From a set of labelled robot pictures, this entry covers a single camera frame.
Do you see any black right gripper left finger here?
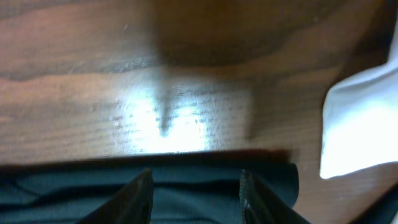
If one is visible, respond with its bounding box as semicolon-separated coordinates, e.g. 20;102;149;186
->
78;169;154;224

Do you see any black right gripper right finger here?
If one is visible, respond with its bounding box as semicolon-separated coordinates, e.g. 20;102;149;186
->
239;170;310;224

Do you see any black leggings red waistband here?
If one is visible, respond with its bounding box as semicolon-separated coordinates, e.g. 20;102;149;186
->
1;161;299;223

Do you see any black garment under t-shirt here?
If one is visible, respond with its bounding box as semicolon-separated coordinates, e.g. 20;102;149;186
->
350;184;397;224

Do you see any white Mr Robot t-shirt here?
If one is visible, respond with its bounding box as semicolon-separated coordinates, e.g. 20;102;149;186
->
320;34;397;179

